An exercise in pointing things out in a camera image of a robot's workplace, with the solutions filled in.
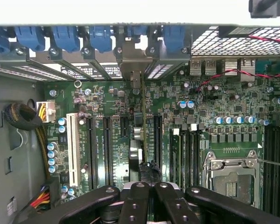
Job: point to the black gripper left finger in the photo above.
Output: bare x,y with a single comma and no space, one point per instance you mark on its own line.
130,210

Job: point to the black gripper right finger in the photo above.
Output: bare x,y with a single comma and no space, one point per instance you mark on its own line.
175,207

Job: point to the black ram slots, white latches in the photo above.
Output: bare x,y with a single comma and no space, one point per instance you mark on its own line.
186,154

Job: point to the long black expansion slot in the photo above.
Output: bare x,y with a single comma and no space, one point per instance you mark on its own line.
107,149
91,151
157,137

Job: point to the short black expansion slot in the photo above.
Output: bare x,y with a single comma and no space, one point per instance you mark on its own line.
124,127

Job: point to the white pci expansion slot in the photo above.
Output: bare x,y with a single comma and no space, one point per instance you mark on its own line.
73,149

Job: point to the thin metal locking lever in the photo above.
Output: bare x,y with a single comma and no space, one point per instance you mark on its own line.
274,163

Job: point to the green motherboard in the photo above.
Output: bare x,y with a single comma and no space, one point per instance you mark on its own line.
224,105

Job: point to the grey metal pc case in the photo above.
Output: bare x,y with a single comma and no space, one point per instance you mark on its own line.
18,149

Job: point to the white power connector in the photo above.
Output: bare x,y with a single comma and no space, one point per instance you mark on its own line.
47,112

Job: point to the silver usb port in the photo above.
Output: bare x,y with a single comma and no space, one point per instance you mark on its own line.
196,67
211,67

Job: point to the white printed label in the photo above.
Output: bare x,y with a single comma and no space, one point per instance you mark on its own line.
91,71

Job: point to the metal slot cover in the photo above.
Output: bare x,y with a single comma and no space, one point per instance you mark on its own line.
28,67
168,63

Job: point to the silver port block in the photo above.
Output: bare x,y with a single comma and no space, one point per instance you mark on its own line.
231,66

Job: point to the silver ethernet port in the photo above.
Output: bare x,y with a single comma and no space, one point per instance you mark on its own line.
247,70

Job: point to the blue serial port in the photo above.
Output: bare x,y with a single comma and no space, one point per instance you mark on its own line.
268,66

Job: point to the blue plastic slot clip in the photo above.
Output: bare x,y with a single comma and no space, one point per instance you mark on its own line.
173,37
30,37
137,31
65,38
100,38

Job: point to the black object outside case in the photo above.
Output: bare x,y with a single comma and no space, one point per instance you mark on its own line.
269,8

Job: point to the cpu socket with metal frame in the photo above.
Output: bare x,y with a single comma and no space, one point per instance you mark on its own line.
233,179

